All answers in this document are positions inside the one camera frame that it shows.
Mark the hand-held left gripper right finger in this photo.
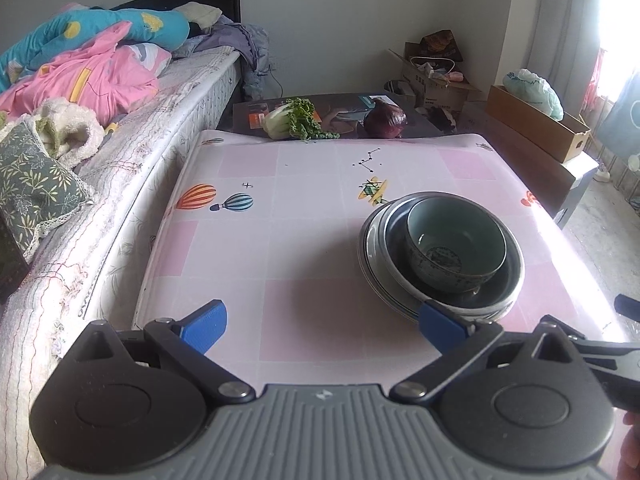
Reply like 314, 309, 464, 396
390, 300, 581, 406

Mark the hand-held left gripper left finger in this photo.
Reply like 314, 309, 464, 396
70, 300, 256, 406

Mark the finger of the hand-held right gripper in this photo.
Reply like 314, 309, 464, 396
614, 294, 640, 323
542, 315, 640, 411

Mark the teal ceramic bowl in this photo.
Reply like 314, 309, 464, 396
405, 196, 507, 295

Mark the small stainless steel bowl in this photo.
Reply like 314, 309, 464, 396
384, 194, 523, 317

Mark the large stainless steel plate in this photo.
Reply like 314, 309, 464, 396
357, 191, 526, 324

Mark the person's right hand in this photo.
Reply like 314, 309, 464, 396
617, 407, 640, 480

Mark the dark wooden bench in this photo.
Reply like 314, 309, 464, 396
480, 115, 601, 231

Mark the blue hanging cloth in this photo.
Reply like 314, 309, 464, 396
597, 85, 640, 161

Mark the white quilted mattress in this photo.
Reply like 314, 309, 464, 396
0, 47, 241, 471

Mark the long cardboard box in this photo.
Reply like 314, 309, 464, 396
487, 85, 592, 163

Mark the purple cabbage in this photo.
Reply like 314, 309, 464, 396
363, 98, 408, 139

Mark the napa cabbage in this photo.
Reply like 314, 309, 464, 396
262, 97, 341, 142

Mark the green floral pillow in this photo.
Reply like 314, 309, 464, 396
0, 122, 96, 261

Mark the dark printed board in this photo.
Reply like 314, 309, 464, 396
232, 92, 456, 141

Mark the pink hanging cloth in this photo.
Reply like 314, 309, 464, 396
590, 50, 608, 106

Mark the pale green plastic bag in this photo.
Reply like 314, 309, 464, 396
502, 68, 564, 121

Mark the white fleece blanket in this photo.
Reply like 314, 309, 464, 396
0, 97, 106, 168

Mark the open cardboard box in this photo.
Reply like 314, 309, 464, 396
387, 47, 483, 111

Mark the grey purple clothes pile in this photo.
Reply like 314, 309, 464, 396
172, 22, 271, 101

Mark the brown snack bag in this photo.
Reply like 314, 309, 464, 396
419, 30, 463, 63

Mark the grey curtain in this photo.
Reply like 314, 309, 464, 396
510, 0, 601, 111

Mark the cream pillow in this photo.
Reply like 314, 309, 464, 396
172, 2, 223, 28

